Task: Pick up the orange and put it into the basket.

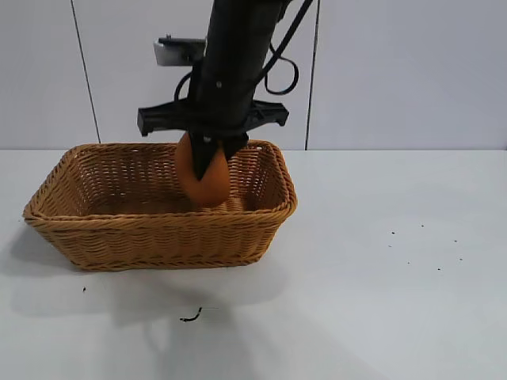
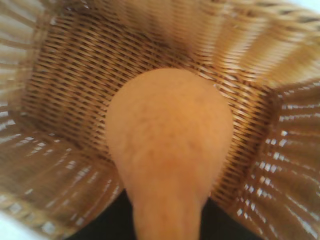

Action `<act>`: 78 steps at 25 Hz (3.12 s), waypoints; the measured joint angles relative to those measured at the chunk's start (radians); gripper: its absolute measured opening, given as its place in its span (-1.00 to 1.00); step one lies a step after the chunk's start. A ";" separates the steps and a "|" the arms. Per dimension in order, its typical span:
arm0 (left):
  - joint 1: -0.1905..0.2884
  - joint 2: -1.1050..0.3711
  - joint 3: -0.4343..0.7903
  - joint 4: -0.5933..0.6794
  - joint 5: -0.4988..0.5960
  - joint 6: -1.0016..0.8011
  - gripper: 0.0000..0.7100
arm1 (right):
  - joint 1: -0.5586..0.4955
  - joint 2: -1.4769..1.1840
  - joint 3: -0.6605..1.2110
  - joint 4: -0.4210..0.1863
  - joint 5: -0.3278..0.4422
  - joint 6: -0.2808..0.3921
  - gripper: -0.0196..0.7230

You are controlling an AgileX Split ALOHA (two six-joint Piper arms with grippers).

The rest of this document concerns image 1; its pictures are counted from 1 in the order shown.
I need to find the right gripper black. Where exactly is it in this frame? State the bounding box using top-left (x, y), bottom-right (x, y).
top-left (137, 66), bottom-right (288, 182)

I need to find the bumpy orange fruit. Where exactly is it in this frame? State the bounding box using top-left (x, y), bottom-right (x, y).
top-left (175, 132), bottom-right (231, 207)

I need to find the woven wicker basket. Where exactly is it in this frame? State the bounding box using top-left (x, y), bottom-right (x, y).
top-left (22, 139), bottom-right (299, 272)

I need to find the small black debris squiggle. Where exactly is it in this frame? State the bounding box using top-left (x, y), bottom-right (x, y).
top-left (178, 306), bottom-right (204, 322)

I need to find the short black curved cable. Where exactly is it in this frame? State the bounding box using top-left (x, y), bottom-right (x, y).
top-left (173, 70), bottom-right (196, 103)

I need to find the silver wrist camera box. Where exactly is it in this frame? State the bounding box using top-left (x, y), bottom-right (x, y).
top-left (153, 36), bottom-right (208, 67)

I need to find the black looped cable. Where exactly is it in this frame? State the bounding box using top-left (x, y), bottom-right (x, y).
top-left (257, 0), bottom-right (314, 97)

